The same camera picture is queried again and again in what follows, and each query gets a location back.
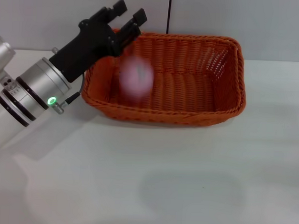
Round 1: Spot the black vertical wall strip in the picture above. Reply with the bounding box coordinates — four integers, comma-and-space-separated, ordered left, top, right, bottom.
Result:
165, 0, 173, 34

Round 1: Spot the orange woven rectangular basket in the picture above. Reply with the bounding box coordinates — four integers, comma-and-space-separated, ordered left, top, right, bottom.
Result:
80, 28, 249, 128

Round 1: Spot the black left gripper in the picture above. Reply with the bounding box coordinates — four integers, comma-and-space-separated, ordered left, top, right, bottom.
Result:
48, 0, 148, 86

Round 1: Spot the pink ball with green leaf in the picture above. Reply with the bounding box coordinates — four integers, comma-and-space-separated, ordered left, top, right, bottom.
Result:
117, 55, 156, 101

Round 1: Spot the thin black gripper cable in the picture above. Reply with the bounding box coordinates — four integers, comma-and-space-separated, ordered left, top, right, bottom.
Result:
65, 71, 86, 106

